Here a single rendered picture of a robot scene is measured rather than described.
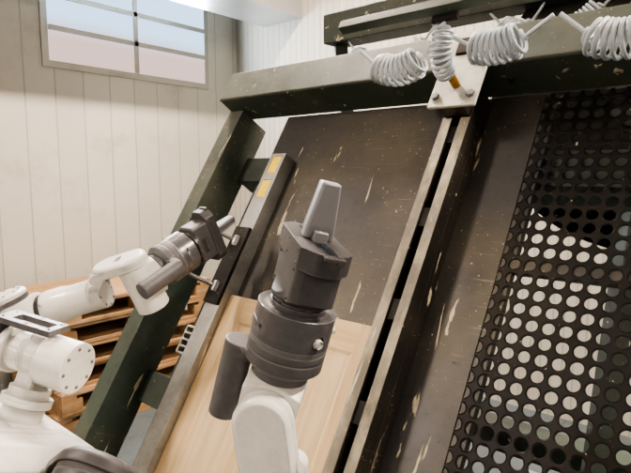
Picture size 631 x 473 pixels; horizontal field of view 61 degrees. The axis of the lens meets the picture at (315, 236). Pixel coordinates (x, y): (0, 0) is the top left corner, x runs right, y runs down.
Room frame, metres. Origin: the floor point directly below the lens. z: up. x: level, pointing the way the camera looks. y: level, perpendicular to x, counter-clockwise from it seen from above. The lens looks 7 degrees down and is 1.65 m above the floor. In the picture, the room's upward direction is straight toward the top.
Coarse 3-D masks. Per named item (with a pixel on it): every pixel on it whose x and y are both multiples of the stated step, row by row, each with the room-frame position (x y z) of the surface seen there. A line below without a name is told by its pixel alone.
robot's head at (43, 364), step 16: (16, 336) 0.68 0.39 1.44; (32, 336) 0.68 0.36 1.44; (64, 336) 0.68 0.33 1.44; (0, 352) 0.67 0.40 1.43; (16, 352) 0.66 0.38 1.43; (32, 352) 0.66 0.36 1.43; (48, 352) 0.65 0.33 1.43; (64, 352) 0.65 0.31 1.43; (80, 352) 0.67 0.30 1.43; (0, 368) 0.67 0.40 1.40; (16, 368) 0.67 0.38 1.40; (32, 368) 0.65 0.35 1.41; (48, 368) 0.64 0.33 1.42; (64, 368) 0.64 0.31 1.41; (80, 368) 0.67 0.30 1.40; (16, 384) 0.66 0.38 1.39; (32, 384) 0.65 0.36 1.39; (48, 384) 0.64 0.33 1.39; (64, 384) 0.65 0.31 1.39; (80, 384) 0.67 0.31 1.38; (16, 400) 0.64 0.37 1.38; (32, 400) 0.65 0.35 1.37; (48, 400) 0.67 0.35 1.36
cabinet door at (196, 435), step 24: (240, 312) 1.20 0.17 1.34; (216, 336) 1.20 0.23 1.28; (336, 336) 1.02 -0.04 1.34; (360, 336) 0.99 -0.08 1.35; (216, 360) 1.16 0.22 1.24; (336, 360) 0.99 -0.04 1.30; (192, 384) 1.16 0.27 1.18; (312, 384) 0.99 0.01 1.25; (336, 384) 0.96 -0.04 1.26; (192, 408) 1.12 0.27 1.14; (312, 408) 0.96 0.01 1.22; (336, 408) 0.93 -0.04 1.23; (192, 432) 1.09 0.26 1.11; (216, 432) 1.05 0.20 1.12; (312, 432) 0.93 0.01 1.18; (168, 456) 1.08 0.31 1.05; (192, 456) 1.05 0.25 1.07; (216, 456) 1.02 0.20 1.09; (312, 456) 0.91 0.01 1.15
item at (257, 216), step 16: (288, 160) 1.40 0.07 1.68; (272, 176) 1.37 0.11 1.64; (256, 192) 1.37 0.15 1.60; (272, 192) 1.36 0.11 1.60; (256, 208) 1.34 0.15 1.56; (272, 208) 1.36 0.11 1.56; (240, 224) 1.34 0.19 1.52; (256, 224) 1.31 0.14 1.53; (256, 240) 1.31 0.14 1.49; (240, 256) 1.27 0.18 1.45; (240, 272) 1.27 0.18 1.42; (208, 304) 1.24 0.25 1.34; (224, 304) 1.23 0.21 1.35; (208, 320) 1.21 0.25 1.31; (192, 336) 1.21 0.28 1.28; (208, 336) 1.20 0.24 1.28; (192, 352) 1.18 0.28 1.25; (176, 368) 1.19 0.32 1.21; (192, 368) 1.16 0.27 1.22; (176, 384) 1.16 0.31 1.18; (176, 400) 1.13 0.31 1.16; (160, 416) 1.13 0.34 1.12; (176, 416) 1.13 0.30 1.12; (160, 432) 1.11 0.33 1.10; (144, 448) 1.11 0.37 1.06; (160, 448) 1.09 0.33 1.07; (144, 464) 1.08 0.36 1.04
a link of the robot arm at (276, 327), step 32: (288, 224) 0.60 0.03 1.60; (288, 256) 0.55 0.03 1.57; (320, 256) 0.51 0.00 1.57; (288, 288) 0.54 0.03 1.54; (320, 288) 0.53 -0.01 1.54; (256, 320) 0.56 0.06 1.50; (288, 320) 0.53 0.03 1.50; (320, 320) 0.55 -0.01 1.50; (288, 352) 0.54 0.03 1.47; (320, 352) 0.56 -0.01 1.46
